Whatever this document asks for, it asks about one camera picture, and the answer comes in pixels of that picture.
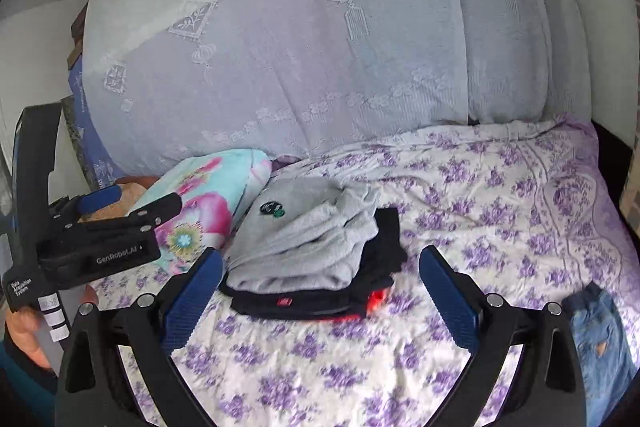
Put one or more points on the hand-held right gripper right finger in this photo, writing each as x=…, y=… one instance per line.
x=450, y=297

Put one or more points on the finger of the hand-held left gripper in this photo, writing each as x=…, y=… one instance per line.
x=152, y=208
x=100, y=198

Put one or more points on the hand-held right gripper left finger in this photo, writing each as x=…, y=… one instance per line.
x=195, y=292

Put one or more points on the grey fleece pants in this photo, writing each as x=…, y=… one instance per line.
x=300, y=232

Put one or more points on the person's left forearm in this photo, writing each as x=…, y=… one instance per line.
x=22, y=387

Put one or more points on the person's left hand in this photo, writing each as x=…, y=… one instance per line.
x=25, y=337

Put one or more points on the brown round object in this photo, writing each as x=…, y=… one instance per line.
x=125, y=194

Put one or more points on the turquoise pink floral pillow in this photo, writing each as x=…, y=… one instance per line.
x=210, y=202

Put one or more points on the red orange garment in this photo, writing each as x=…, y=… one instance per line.
x=375, y=302

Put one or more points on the black folded garment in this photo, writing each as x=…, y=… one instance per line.
x=385, y=247

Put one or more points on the purple floral bed sheet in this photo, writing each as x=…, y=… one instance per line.
x=500, y=217

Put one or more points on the blue denim jeans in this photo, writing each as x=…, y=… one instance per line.
x=597, y=347

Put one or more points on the brown wooden furniture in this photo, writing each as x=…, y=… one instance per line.
x=76, y=32

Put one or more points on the white padded headboard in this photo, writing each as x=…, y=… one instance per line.
x=585, y=32

